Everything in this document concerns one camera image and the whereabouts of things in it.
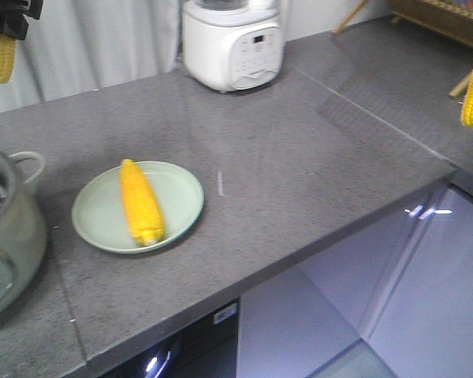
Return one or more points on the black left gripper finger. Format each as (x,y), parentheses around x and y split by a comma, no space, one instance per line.
(13,15)

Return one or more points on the grey curtain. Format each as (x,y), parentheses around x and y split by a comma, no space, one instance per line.
(80,46)

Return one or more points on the green electric cooking pot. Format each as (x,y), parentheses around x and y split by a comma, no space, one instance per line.
(23,230)

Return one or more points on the green round plate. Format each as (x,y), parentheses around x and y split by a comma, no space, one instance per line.
(99,218)

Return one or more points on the black drawer sterilizer cabinet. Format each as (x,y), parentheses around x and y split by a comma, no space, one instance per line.
(205,348)

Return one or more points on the grey cabinet door panel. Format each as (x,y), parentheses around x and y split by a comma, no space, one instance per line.
(305,316)

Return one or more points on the wooden rack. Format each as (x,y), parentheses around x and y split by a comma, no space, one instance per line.
(451,19)

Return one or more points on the grey side cabinet door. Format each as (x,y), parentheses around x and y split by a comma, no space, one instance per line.
(426,326)

